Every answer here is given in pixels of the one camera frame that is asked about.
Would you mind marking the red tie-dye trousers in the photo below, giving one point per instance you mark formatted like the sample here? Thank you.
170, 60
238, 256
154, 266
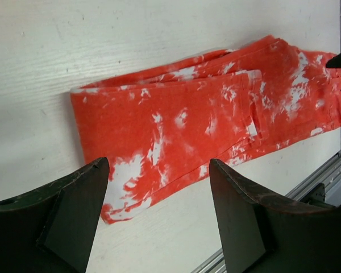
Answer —
160, 127

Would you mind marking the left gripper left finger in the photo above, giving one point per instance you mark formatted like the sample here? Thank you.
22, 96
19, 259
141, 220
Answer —
52, 228

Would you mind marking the aluminium rail frame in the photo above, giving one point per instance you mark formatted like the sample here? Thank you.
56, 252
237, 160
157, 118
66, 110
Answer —
324, 184

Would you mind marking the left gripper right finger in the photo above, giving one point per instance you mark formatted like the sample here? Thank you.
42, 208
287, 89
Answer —
263, 231

